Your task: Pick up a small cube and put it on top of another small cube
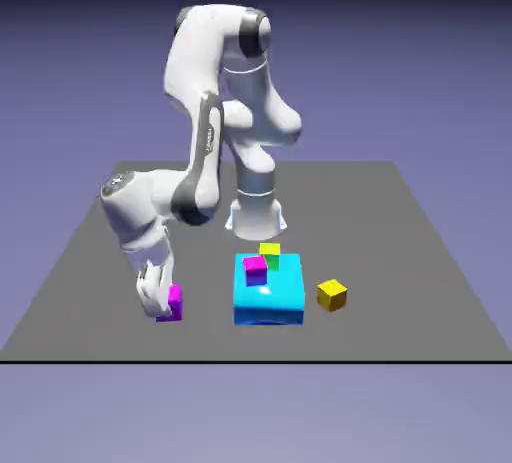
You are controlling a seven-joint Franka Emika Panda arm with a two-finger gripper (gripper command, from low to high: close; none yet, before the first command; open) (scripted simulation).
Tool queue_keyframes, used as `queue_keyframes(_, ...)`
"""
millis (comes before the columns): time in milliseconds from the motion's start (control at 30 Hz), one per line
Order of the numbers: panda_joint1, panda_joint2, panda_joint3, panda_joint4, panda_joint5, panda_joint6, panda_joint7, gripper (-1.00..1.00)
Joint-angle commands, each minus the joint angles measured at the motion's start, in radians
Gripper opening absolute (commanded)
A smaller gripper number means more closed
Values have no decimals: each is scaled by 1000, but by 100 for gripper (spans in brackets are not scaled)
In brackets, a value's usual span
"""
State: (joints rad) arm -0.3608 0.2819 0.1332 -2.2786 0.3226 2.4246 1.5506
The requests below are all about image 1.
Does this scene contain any small lime green cube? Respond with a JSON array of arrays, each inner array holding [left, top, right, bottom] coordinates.
[[258, 242, 282, 272]]

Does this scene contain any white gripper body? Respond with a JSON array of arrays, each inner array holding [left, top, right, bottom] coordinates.
[[134, 258, 176, 318]]

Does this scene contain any small magenta cube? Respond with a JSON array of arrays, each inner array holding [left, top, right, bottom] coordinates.
[[154, 283, 184, 324], [242, 255, 268, 288]]

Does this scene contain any small yellow cube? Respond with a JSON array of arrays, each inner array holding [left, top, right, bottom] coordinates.
[[316, 278, 348, 313]]

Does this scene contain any large cyan box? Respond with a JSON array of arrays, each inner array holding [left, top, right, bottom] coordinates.
[[233, 252, 306, 327]]

